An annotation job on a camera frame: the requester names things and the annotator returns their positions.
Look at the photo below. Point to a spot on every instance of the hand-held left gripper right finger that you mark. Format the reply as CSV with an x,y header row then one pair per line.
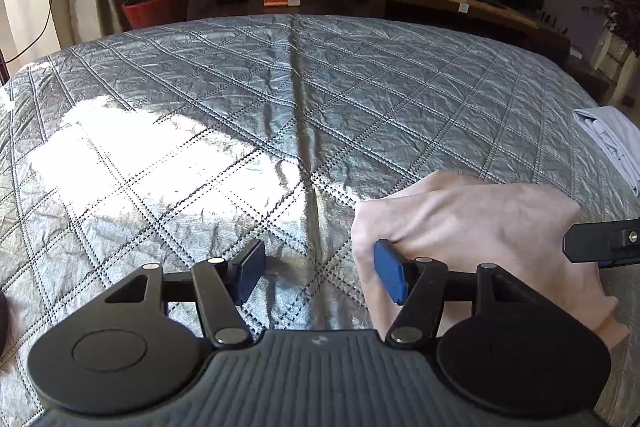
x,y
392,272

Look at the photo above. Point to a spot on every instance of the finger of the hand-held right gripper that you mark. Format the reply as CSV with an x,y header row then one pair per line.
x,y
600,242

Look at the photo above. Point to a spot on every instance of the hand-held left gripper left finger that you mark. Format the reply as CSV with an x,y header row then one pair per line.
x,y
250,272

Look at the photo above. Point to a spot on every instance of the pink garment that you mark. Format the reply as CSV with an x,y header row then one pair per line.
x,y
475,217

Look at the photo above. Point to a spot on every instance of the folded white garment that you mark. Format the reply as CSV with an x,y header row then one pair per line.
x,y
615,142

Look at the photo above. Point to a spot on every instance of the silver quilted bedspread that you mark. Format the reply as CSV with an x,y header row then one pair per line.
x,y
200,107

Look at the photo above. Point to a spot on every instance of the white woven vase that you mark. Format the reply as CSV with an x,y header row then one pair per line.
x,y
617,62

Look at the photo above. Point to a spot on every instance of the small white box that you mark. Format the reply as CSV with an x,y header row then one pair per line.
x,y
576,52

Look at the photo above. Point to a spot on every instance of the row of small dark ornaments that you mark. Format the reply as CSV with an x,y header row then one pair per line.
x,y
552,22

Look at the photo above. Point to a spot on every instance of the small white tag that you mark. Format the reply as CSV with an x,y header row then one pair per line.
x,y
463,7

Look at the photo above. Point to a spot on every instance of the dark wooden low cabinet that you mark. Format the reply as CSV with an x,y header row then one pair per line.
x,y
320,7

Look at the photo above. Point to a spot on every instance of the red plant pot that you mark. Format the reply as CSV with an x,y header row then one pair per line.
x,y
155,9

